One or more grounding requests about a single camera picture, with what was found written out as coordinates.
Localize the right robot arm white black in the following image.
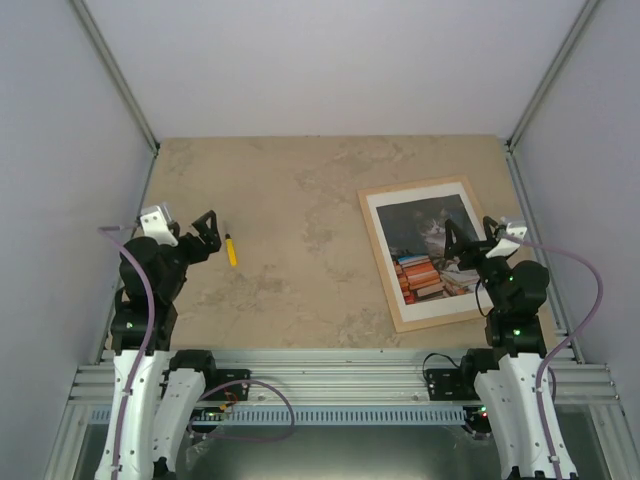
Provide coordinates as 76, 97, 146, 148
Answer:
445, 217, 579, 479

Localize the wooden photo frame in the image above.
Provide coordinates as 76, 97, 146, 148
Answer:
356, 173, 494, 335

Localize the cat and books photo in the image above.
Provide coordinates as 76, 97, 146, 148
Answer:
377, 195, 478, 305

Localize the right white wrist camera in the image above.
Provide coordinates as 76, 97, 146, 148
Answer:
486, 217, 528, 258

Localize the right aluminium corner post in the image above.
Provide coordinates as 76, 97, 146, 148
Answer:
504, 0, 604, 154

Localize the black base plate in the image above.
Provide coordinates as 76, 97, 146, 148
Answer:
159, 367, 251, 403
422, 352, 479, 401

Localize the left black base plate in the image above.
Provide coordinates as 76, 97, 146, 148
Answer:
159, 367, 251, 403

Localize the grey slotted cable duct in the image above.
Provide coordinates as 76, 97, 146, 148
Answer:
191, 405, 474, 427

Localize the aluminium rail base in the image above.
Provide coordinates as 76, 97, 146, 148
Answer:
67, 347, 624, 407

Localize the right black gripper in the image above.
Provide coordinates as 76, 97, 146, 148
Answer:
446, 216, 511, 312

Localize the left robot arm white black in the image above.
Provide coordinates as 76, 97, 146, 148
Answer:
95, 206, 222, 479

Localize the left aluminium corner post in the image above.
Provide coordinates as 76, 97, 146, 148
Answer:
69, 0, 160, 155

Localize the yellow handled screwdriver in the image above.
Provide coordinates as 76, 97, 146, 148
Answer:
225, 233, 238, 267

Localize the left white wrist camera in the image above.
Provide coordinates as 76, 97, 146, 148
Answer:
138, 202, 180, 247

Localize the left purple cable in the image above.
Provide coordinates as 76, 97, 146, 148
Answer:
97, 226, 157, 480

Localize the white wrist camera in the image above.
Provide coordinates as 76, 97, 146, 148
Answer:
138, 202, 180, 247
486, 217, 528, 258

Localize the aluminium corner post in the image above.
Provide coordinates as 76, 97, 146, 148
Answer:
69, 0, 160, 155
504, 0, 604, 154

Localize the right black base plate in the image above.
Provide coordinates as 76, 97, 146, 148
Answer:
422, 352, 479, 401

